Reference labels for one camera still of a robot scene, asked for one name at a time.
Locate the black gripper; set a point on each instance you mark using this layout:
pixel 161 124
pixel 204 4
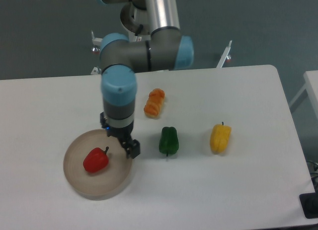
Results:
pixel 131 146

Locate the red bell pepper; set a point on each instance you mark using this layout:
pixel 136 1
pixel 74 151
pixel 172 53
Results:
pixel 96 160

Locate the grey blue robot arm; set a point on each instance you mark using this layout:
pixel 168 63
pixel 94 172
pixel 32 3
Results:
pixel 118 83

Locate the beige round plate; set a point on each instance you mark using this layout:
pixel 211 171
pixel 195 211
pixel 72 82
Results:
pixel 105 183

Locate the green bell pepper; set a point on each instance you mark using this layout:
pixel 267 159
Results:
pixel 169 143

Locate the yellow bell pepper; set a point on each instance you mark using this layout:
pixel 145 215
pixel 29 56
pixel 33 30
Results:
pixel 219 138

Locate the orange bread loaf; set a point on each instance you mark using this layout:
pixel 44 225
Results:
pixel 154 103

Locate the white side table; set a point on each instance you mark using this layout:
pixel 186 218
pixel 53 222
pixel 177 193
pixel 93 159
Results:
pixel 309 89

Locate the black device at edge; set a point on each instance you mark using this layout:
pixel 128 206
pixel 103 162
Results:
pixel 309 203

